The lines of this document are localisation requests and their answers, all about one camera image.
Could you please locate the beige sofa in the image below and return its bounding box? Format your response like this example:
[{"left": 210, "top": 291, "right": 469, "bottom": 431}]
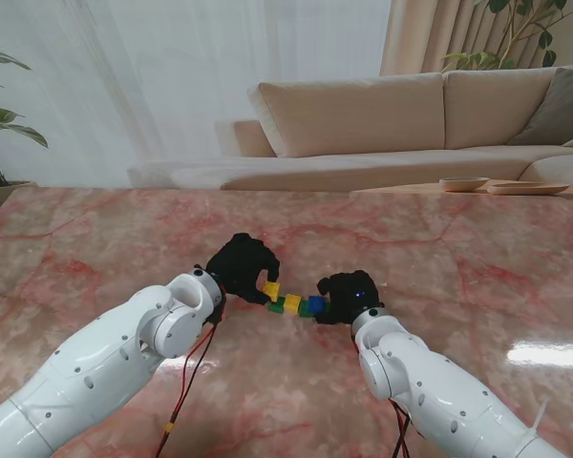
[{"left": 128, "top": 64, "right": 573, "bottom": 193}]

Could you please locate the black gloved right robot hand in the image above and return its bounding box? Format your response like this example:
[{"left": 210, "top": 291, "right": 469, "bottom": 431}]
[{"left": 314, "top": 270, "right": 383, "bottom": 327}]

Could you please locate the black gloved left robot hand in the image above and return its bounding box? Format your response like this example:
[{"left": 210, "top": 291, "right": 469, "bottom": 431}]
[{"left": 204, "top": 232, "right": 282, "bottom": 305}]

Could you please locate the red wire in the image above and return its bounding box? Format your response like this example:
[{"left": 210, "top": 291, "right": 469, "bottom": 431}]
[
  {"left": 153, "top": 322, "right": 219, "bottom": 458},
  {"left": 390, "top": 400, "right": 412, "bottom": 458}
]

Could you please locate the wooden bowl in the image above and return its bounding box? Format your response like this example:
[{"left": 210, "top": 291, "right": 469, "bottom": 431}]
[{"left": 438, "top": 176, "right": 491, "bottom": 193}]

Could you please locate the white zip tie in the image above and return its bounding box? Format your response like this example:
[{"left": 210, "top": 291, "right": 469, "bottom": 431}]
[{"left": 524, "top": 398, "right": 551, "bottom": 443}]

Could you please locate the black wire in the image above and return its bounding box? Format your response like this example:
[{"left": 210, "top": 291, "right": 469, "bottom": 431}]
[
  {"left": 391, "top": 405, "right": 421, "bottom": 458},
  {"left": 159, "top": 323, "right": 219, "bottom": 458}
]

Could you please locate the flat wooden tray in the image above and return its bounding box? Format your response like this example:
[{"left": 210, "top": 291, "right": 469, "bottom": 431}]
[{"left": 486, "top": 181, "right": 570, "bottom": 197}]

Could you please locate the tall leafy branch plant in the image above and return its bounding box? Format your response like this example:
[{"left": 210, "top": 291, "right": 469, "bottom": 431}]
[{"left": 441, "top": 0, "right": 573, "bottom": 73}]

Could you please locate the sheer white curtain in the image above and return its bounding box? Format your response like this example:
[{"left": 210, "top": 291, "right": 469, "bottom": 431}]
[{"left": 0, "top": 0, "right": 393, "bottom": 190}]

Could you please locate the beige curtain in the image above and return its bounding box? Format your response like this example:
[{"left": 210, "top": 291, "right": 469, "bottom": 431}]
[{"left": 379, "top": 0, "right": 573, "bottom": 76}]

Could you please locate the large-leaf green houseplant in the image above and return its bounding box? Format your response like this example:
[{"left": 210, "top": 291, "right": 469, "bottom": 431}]
[{"left": 0, "top": 45, "right": 49, "bottom": 188}]

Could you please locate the pale plant pot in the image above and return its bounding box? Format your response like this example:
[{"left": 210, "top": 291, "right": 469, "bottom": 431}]
[{"left": 0, "top": 179, "right": 37, "bottom": 220}]

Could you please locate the grey sofa cushion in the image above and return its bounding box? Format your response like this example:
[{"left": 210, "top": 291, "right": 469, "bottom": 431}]
[{"left": 508, "top": 67, "right": 573, "bottom": 147}]

